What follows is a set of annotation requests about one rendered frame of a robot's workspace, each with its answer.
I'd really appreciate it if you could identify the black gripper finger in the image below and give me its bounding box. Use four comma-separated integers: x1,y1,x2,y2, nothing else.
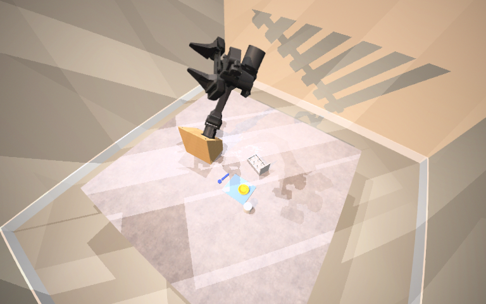
189,40,217,60
187,67,217,93

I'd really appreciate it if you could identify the light blue flat mat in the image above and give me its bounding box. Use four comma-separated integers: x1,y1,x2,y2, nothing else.
222,174,256,205

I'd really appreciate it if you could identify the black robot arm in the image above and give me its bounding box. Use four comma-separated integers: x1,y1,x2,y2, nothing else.
201,45,266,139

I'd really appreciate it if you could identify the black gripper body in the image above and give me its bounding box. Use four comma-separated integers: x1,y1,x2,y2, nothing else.
208,37,242,101

